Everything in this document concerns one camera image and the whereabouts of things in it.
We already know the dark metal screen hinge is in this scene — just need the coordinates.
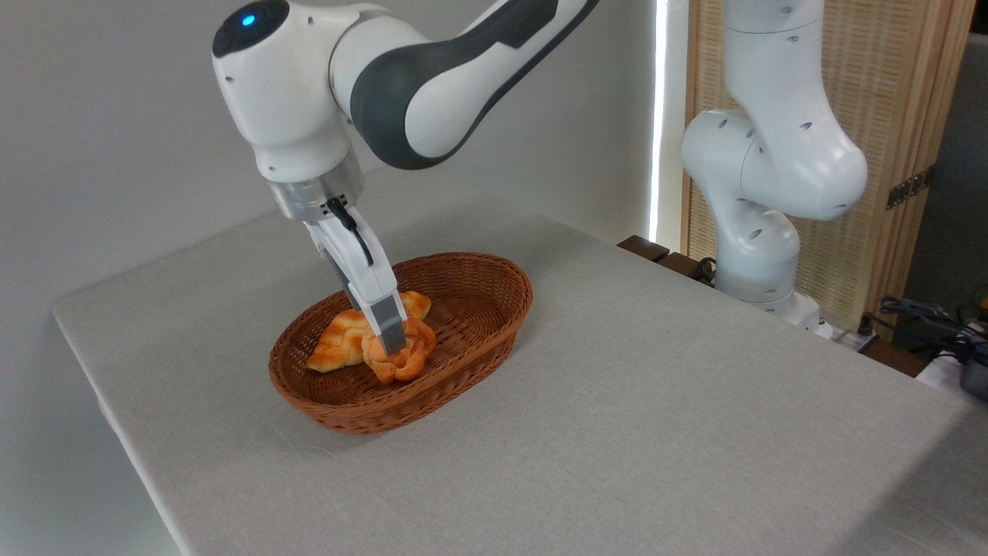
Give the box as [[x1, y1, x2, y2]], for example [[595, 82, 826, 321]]
[[886, 166, 936, 211]]

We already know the dark wooden bench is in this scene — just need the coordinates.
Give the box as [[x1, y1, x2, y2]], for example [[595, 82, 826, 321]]
[[617, 236, 717, 288]]

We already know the brown wicker basket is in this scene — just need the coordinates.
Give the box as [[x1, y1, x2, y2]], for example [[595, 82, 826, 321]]
[[269, 253, 534, 435]]

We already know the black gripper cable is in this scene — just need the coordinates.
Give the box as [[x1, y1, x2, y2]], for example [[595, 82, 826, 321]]
[[325, 197, 376, 268]]

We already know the tangled dark cable bundle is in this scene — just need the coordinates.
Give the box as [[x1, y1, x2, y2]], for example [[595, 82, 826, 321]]
[[858, 287, 988, 365]]

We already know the silver aluminium wrist flange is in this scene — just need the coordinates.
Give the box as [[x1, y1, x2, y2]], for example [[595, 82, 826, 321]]
[[269, 151, 366, 224]]

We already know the long braided bread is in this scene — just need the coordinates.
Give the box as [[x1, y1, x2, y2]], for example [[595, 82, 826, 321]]
[[307, 291, 432, 374]]

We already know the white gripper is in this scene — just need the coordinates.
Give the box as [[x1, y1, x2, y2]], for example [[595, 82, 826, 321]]
[[305, 205, 409, 357]]

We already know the round knotted bread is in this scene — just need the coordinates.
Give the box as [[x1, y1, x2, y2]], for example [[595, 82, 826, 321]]
[[361, 317, 438, 385]]

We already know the grey tablecloth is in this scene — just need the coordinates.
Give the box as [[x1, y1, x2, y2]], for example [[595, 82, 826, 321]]
[[52, 174, 988, 556]]

